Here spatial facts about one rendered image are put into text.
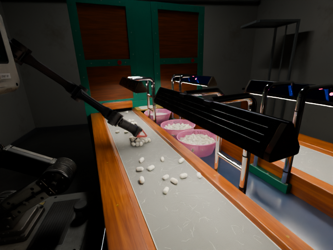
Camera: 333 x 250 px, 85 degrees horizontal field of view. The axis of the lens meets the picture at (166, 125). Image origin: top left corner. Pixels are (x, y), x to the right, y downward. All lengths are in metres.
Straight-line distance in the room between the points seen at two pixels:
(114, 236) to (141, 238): 0.08
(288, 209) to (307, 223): 0.07
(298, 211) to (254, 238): 0.30
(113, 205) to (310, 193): 0.74
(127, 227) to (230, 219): 0.32
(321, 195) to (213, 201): 0.40
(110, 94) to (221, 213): 1.60
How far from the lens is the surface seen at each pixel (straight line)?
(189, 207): 0.70
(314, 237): 0.83
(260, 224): 0.67
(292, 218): 0.86
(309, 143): 1.31
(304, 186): 0.94
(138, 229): 0.61
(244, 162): 0.71
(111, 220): 0.65
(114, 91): 1.99
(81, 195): 1.30
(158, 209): 0.70
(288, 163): 0.91
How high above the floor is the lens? 1.21
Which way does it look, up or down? 18 degrees down
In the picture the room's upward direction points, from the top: 2 degrees counter-clockwise
